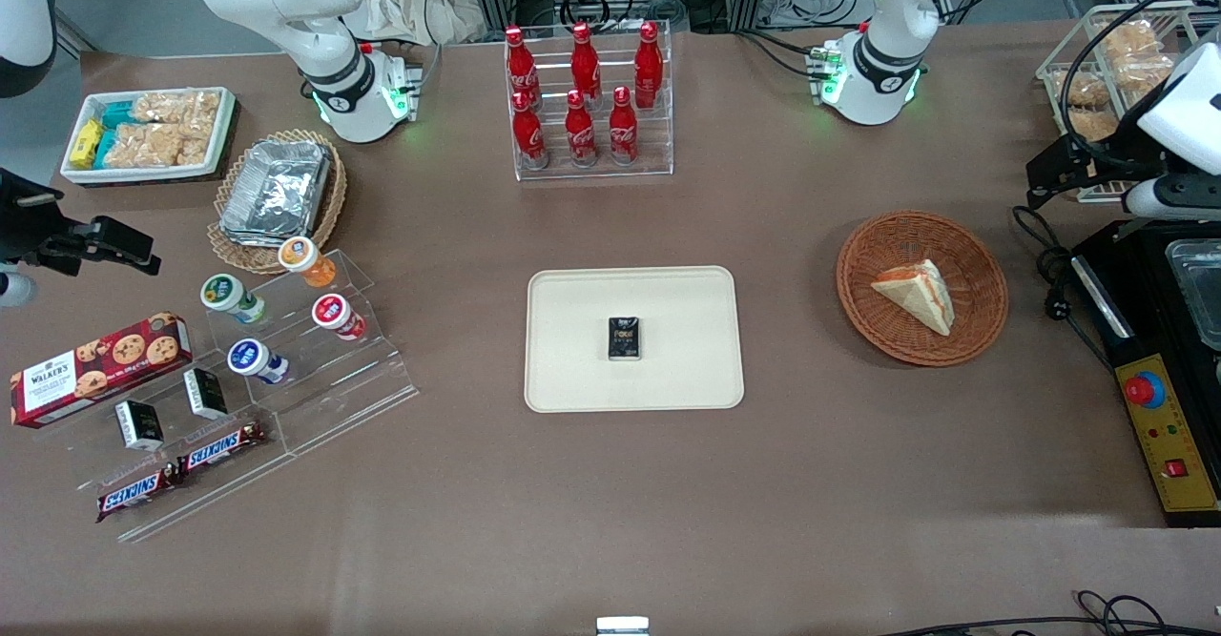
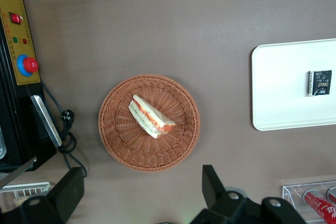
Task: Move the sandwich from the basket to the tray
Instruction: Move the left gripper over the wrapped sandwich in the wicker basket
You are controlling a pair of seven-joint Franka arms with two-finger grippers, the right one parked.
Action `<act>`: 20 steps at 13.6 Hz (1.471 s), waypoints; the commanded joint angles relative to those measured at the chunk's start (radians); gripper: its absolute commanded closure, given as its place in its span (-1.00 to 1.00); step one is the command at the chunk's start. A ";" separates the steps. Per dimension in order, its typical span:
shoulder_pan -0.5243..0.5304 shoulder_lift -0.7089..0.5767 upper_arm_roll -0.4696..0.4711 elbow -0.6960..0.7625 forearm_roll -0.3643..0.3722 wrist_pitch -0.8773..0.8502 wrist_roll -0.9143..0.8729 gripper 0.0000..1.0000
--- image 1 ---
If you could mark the beige crumpled cloth bag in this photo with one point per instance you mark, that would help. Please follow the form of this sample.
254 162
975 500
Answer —
410 2

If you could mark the red emergency stop button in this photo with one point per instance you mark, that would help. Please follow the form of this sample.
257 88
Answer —
1143 389

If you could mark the clear plastic container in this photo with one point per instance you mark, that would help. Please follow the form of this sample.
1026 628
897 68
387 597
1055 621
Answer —
1200 283

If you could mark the small black card box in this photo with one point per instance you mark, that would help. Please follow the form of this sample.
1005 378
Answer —
624 338

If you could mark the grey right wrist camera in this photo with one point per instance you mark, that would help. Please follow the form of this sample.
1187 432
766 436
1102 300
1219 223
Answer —
13 288

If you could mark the stack of foil trays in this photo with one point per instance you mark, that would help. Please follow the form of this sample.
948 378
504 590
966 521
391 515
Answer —
277 188

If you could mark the yellow snack packet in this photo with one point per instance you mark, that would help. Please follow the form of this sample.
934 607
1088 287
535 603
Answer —
86 143

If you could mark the red lid yoghurt cup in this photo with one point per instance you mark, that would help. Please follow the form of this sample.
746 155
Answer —
334 315

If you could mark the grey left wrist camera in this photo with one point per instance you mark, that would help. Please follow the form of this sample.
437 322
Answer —
1169 199

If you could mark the clear acrylic bottle rack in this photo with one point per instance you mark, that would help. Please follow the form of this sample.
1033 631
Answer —
658 140

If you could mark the brown wicker basket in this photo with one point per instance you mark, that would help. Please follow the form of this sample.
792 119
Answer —
973 283

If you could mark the black appliance yellow panel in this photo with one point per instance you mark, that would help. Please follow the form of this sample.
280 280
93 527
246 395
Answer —
1173 426

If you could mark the green lid yoghurt cup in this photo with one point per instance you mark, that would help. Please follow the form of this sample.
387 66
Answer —
227 295

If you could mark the triangle sandwich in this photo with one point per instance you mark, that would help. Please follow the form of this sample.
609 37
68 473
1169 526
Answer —
920 295

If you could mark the clear acrylic snack stand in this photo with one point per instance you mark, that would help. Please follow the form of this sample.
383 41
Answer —
210 498

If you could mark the teal snack packet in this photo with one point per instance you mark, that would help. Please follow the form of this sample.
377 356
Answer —
106 148
119 114

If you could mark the bagged rice crackers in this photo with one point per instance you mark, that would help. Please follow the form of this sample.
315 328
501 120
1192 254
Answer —
176 107
143 145

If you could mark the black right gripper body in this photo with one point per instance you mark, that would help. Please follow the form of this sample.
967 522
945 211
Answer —
21 226

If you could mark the white rectangular snack tray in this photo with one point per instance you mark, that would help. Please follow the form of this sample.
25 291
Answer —
225 131

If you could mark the small white edge device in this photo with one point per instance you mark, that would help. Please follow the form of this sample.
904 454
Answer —
622 626

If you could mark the small black white box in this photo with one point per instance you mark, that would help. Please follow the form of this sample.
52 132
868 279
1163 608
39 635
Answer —
139 424
206 394

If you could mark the blue lid yoghurt cup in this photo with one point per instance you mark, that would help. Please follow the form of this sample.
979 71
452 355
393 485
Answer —
252 359

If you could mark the bagged bread piece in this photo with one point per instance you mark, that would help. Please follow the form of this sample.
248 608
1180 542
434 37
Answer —
1087 88
1092 124
1130 38
1145 73

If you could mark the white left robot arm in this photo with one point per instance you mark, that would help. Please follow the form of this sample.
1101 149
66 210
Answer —
887 7

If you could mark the light wicker basket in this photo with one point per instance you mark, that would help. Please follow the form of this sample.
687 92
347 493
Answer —
329 207

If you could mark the red Walkers cookie box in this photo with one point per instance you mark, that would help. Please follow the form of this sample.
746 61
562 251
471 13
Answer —
95 369

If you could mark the cream plastic tray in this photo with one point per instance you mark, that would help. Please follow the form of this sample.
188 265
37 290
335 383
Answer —
572 340

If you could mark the orange lid yoghurt cup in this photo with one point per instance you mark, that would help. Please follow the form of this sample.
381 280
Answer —
303 258

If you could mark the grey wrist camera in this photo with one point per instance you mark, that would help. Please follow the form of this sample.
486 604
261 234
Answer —
13 288
1169 199

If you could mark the red cola bottle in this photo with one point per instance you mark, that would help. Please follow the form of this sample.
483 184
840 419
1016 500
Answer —
527 133
579 131
622 127
520 66
585 62
649 62

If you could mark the Snickers chocolate bar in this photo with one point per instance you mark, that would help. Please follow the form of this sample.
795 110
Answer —
138 491
219 449

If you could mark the clear acrylic cup stand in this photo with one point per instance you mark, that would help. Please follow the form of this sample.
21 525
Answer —
353 388

